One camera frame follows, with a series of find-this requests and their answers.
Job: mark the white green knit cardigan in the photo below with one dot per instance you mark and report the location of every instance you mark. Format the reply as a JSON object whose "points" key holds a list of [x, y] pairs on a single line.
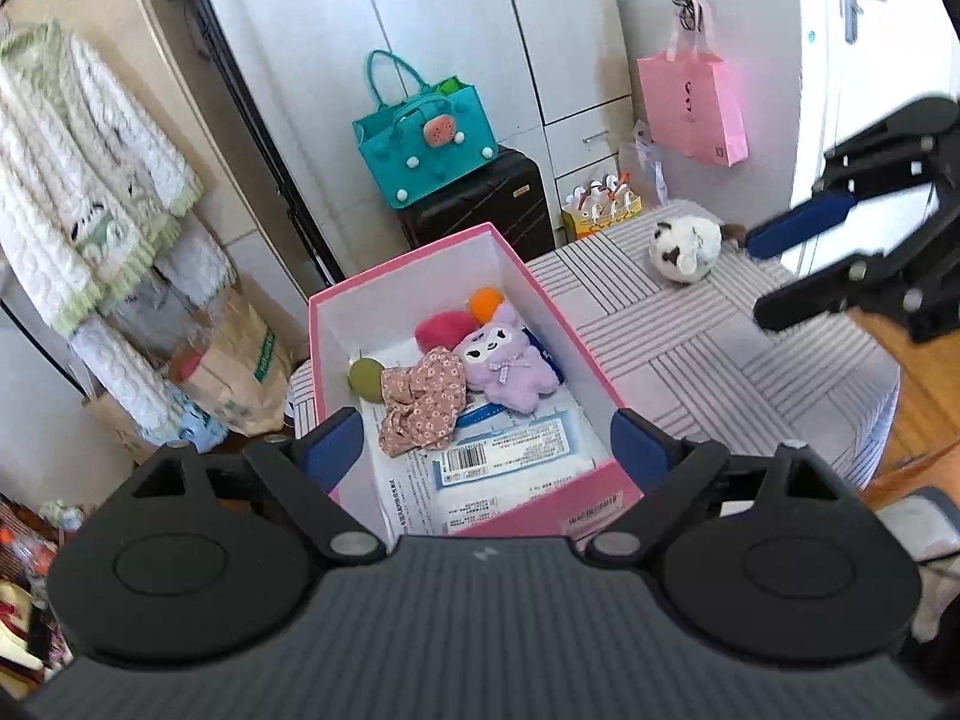
{"points": [[95, 199]]}

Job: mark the white wardrobe cabinet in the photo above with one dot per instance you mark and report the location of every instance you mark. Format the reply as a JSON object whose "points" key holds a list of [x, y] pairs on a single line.
{"points": [[552, 76]]}

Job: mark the teal felt tote bag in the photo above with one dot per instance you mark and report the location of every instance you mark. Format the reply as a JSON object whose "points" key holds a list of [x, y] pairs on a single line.
{"points": [[431, 139]]}

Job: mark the small drink bottles pack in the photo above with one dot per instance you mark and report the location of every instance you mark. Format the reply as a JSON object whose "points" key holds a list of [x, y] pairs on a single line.
{"points": [[591, 208]]}

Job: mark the white brown plush toy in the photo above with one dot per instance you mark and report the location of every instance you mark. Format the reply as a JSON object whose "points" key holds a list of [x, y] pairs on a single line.
{"points": [[685, 248]]}

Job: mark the white door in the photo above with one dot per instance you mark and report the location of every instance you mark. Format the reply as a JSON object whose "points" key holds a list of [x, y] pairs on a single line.
{"points": [[906, 50]]}

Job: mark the white tissue pack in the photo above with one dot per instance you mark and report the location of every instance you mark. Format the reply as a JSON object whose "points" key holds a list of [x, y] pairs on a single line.
{"points": [[488, 475]]}

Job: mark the red fuzzy plush ball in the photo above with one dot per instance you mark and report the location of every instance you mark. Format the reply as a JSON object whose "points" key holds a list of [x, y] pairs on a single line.
{"points": [[444, 330]]}

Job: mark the orange felt ball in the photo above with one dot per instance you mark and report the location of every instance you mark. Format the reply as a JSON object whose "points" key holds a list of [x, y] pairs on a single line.
{"points": [[484, 302]]}

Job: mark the pink floral fabric scrunchie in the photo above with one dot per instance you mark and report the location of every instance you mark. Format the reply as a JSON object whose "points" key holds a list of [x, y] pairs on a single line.
{"points": [[422, 403]]}

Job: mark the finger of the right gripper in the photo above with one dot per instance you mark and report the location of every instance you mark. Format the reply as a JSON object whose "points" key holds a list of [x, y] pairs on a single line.
{"points": [[810, 217], [817, 299]]}

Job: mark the pink paper shopping bag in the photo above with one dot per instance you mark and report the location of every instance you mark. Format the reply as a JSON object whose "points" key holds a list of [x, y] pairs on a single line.
{"points": [[691, 97]]}

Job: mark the purple Kuromi plush toy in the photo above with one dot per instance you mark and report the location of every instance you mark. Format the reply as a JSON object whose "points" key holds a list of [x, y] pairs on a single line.
{"points": [[506, 363]]}

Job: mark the brown paper bag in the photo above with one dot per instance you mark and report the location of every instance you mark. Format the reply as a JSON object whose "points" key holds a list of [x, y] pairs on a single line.
{"points": [[234, 366]]}

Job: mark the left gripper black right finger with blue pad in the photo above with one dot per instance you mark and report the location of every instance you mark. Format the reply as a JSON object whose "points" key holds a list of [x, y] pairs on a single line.
{"points": [[774, 558]]}

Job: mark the pink storage box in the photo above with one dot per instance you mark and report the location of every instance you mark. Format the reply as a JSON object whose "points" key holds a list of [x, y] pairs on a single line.
{"points": [[475, 408]]}

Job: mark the black suitcase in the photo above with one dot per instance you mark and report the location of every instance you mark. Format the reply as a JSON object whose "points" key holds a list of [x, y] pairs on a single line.
{"points": [[508, 193]]}

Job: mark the green felt ball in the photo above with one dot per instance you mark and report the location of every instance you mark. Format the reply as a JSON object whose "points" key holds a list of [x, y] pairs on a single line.
{"points": [[365, 379]]}

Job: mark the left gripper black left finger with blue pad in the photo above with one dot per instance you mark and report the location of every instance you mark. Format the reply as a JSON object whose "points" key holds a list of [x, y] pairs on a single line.
{"points": [[199, 556]]}

